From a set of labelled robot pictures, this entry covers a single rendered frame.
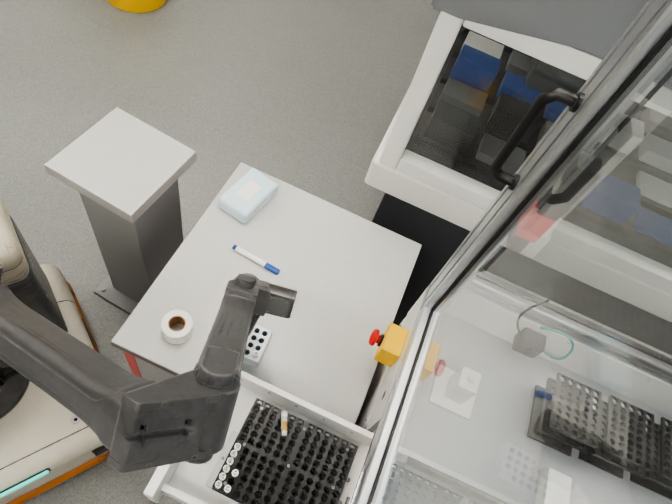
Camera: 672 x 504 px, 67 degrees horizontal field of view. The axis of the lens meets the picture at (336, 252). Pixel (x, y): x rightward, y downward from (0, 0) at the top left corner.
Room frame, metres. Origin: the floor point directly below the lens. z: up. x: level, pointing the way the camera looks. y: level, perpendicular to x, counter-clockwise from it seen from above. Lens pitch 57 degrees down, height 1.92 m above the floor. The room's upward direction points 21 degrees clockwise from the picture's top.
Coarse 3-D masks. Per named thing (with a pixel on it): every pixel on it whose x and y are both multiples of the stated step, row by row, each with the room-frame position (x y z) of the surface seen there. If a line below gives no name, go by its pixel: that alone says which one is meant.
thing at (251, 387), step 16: (256, 384) 0.31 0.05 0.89; (240, 400) 0.28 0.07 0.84; (272, 400) 0.31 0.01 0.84; (288, 400) 0.30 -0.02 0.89; (240, 416) 0.25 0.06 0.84; (304, 416) 0.30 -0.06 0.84; (320, 416) 0.30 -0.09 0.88; (336, 416) 0.31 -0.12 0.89; (320, 432) 0.28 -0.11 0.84; (336, 432) 0.29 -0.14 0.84; (352, 432) 0.29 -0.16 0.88; (368, 432) 0.30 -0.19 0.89; (368, 448) 0.29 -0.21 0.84; (192, 464) 0.14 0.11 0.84; (208, 464) 0.15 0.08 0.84; (352, 464) 0.24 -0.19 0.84; (176, 480) 0.10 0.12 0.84; (192, 480) 0.11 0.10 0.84; (352, 480) 0.21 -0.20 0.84; (176, 496) 0.07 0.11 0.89; (192, 496) 0.08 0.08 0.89; (208, 496) 0.10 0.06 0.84; (224, 496) 0.11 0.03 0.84
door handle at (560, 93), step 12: (540, 96) 0.60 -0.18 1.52; (552, 96) 0.60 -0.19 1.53; (564, 96) 0.60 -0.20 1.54; (576, 96) 0.60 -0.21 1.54; (540, 108) 0.60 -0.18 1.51; (576, 108) 0.59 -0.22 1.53; (528, 120) 0.60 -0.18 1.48; (516, 132) 0.60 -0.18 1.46; (516, 144) 0.60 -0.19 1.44; (504, 156) 0.60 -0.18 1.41; (492, 168) 0.60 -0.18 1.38; (504, 180) 0.60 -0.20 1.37; (516, 180) 0.60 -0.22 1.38
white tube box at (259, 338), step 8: (256, 328) 0.46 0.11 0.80; (264, 328) 0.47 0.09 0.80; (248, 336) 0.43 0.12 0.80; (256, 336) 0.44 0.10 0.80; (264, 336) 0.45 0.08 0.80; (248, 344) 0.42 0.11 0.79; (256, 344) 0.42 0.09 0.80; (264, 344) 0.43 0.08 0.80; (248, 352) 0.40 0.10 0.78; (248, 360) 0.38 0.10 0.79; (256, 360) 0.39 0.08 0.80
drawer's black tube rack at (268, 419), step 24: (264, 408) 0.27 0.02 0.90; (264, 432) 0.23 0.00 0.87; (288, 432) 0.25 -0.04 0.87; (312, 432) 0.26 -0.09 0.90; (240, 456) 0.17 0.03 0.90; (264, 456) 0.19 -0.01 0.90; (288, 456) 0.20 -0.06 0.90; (312, 456) 0.22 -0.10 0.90; (336, 456) 0.23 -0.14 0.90; (240, 480) 0.13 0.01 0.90; (264, 480) 0.15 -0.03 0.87; (288, 480) 0.17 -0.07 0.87; (312, 480) 0.18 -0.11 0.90; (336, 480) 0.19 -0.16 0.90
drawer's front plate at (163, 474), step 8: (168, 464) 0.11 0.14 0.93; (176, 464) 0.12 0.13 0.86; (160, 472) 0.09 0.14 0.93; (168, 472) 0.10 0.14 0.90; (152, 480) 0.08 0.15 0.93; (160, 480) 0.08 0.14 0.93; (168, 480) 0.10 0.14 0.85; (152, 488) 0.07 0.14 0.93; (160, 488) 0.08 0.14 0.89; (152, 496) 0.06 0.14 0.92; (160, 496) 0.07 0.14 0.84
